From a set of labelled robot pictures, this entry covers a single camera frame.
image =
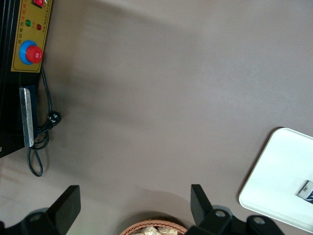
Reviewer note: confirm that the small black carton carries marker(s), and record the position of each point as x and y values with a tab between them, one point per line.
305	189

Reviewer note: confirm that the black control box yellow panel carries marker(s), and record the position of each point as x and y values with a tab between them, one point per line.
29	34

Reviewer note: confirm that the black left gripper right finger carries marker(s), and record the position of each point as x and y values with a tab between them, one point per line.
200	208

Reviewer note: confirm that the beige plastic tray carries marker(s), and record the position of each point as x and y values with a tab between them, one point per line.
281	171

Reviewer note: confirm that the round wicker basket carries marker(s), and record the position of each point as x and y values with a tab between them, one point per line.
154	221

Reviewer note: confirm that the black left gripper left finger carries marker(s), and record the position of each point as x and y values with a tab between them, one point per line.
69	205

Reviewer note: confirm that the tan snack packet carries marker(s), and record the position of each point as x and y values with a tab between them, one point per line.
167	231
149	231

